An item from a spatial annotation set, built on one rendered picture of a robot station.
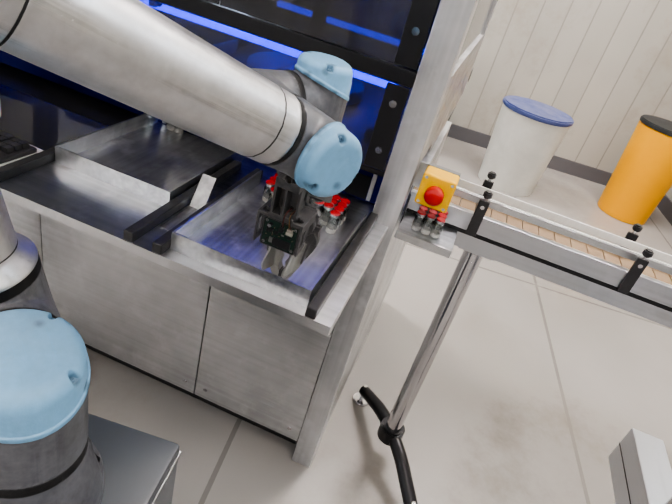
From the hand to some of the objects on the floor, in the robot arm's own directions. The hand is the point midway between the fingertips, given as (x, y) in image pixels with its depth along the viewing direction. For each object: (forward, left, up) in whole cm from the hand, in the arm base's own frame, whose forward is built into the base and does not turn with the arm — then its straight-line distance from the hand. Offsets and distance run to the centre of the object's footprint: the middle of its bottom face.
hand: (282, 272), depth 88 cm
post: (+38, -14, -92) cm, 100 cm away
